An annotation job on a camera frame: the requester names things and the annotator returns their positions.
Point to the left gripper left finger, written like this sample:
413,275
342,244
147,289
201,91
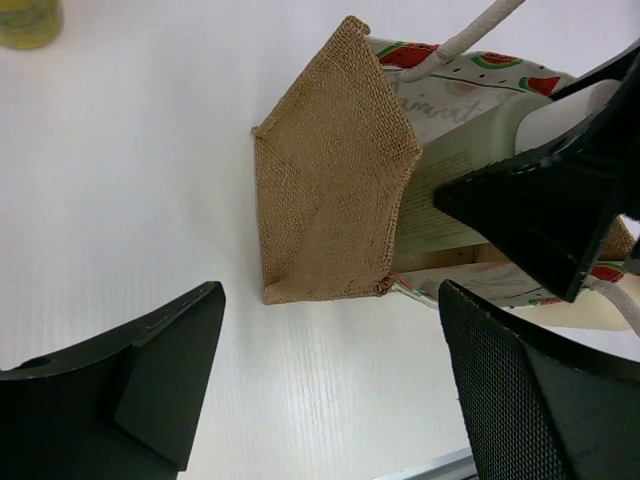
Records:
124,404

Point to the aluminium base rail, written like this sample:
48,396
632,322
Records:
457,465

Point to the yellow dish soap bottle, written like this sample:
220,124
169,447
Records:
30,24

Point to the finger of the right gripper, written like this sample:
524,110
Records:
550,207
620,67

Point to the cream pump lotion bottle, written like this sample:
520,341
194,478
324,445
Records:
591,311

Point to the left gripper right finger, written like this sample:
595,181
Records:
537,405

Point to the pale green white-capped bottle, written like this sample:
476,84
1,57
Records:
500,126

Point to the jute watermelon canvas bag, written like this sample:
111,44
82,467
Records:
334,156

